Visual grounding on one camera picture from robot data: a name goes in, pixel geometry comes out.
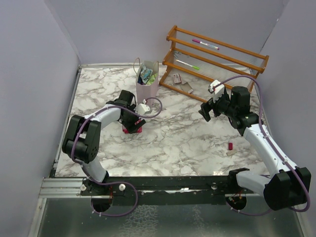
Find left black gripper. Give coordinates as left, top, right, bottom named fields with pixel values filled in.
left=121, top=104, right=146, bottom=134

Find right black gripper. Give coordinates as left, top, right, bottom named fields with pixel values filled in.
left=199, top=91, right=237, bottom=121

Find pink snack packet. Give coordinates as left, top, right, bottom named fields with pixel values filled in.
left=122, top=124, right=142, bottom=134

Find pink paper bag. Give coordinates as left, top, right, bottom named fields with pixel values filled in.
left=133, top=58, right=159, bottom=106

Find green snack packet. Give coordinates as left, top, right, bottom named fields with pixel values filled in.
left=147, top=73, right=158, bottom=85

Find grey blue snack packet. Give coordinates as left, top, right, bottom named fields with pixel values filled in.
left=139, top=65, right=153, bottom=84

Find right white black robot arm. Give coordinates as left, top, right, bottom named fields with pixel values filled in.
left=199, top=84, right=311, bottom=211

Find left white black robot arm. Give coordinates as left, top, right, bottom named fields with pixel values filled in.
left=62, top=90, right=146, bottom=195

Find small red white box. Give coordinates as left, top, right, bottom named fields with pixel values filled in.
left=173, top=74, right=182, bottom=84

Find green tipped white pen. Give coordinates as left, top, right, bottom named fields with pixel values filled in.
left=176, top=59, right=200, bottom=70

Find wooden shelf rack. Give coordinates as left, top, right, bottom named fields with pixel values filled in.
left=159, top=25, right=269, bottom=102

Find small red cylinder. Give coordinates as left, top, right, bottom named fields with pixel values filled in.
left=228, top=142, right=233, bottom=150

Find small beige block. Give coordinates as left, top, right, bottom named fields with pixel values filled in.
left=226, top=149, right=237, bottom=156

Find pink marker pen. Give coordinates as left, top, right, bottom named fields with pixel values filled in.
left=192, top=39, right=219, bottom=50

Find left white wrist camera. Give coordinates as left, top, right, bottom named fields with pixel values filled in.
left=135, top=99, right=151, bottom=116

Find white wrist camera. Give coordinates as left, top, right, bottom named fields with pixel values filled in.
left=208, top=80, right=225, bottom=102
left=135, top=99, right=151, bottom=116

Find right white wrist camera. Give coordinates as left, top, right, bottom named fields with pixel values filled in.
left=208, top=80, right=225, bottom=102

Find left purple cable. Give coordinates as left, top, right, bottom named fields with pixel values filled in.
left=71, top=97, right=163, bottom=218

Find purple cable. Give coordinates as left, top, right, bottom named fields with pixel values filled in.
left=213, top=75, right=312, bottom=217
left=71, top=97, right=163, bottom=218

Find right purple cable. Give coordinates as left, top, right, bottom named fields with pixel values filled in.
left=213, top=75, right=312, bottom=217

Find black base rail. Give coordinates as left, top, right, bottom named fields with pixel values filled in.
left=80, top=176, right=251, bottom=206

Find aluminium frame rail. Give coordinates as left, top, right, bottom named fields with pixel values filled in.
left=39, top=178, right=83, bottom=198

